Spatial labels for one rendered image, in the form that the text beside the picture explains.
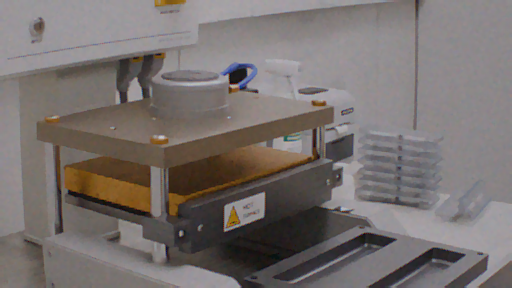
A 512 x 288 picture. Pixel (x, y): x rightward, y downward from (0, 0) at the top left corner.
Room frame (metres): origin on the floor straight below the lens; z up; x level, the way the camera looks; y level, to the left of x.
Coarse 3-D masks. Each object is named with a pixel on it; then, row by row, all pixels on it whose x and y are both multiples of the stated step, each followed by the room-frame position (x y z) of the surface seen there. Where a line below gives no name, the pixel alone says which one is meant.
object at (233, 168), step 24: (72, 168) 0.92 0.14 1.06; (96, 168) 0.92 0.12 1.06; (120, 168) 0.92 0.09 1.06; (144, 168) 0.92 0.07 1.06; (192, 168) 0.92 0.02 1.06; (216, 168) 0.92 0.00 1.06; (240, 168) 0.92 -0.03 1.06; (264, 168) 0.92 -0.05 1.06; (288, 168) 0.94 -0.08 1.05; (72, 192) 0.93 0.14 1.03; (96, 192) 0.90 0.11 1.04; (120, 192) 0.87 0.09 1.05; (144, 192) 0.85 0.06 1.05; (192, 192) 0.83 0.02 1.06; (216, 192) 0.85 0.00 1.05; (120, 216) 0.87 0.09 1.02
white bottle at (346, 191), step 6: (348, 168) 1.59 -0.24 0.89; (348, 174) 1.59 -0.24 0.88; (348, 180) 1.58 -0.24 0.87; (342, 186) 1.57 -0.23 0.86; (348, 186) 1.57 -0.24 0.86; (354, 186) 1.59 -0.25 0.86; (336, 192) 1.57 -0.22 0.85; (342, 192) 1.57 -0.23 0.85; (348, 192) 1.57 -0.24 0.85; (348, 198) 1.57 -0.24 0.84
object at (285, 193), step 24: (312, 168) 0.94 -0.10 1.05; (336, 168) 0.98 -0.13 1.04; (240, 192) 0.85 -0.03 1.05; (264, 192) 0.88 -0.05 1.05; (288, 192) 0.91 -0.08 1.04; (312, 192) 0.94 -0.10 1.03; (144, 216) 0.81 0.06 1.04; (168, 216) 0.81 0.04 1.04; (192, 216) 0.80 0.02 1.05; (216, 216) 0.83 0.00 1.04; (240, 216) 0.85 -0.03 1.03; (264, 216) 0.88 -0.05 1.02; (288, 216) 0.91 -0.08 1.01; (168, 240) 0.79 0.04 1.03; (192, 240) 0.80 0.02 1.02; (216, 240) 0.83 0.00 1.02
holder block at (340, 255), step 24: (336, 240) 0.88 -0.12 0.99; (360, 240) 0.90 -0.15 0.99; (384, 240) 0.89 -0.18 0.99; (408, 240) 0.88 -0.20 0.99; (288, 264) 0.82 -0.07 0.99; (312, 264) 0.83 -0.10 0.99; (336, 264) 0.85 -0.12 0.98; (360, 264) 0.81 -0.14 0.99; (384, 264) 0.81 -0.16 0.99; (408, 264) 0.81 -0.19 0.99; (432, 264) 0.84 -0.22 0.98; (456, 264) 0.80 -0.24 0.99; (480, 264) 0.81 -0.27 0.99
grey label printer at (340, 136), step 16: (272, 80) 2.10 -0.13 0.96; (304, 96) 1.89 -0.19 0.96; (320, 96) 1.90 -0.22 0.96; (336, 96) 1.94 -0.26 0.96; (336, 112) 1.92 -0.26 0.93; (352, 112) 1.98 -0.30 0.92; (336, 128) 1.91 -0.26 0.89; (352, 128) 1.98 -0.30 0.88; (256, 144) 1.92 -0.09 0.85; (304, 144) 1.86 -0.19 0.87; (336, 144) 1.91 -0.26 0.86; (352, 144) 1.97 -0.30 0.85; (336, 160) 1.91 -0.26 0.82; (352, 160) 1.98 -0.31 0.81
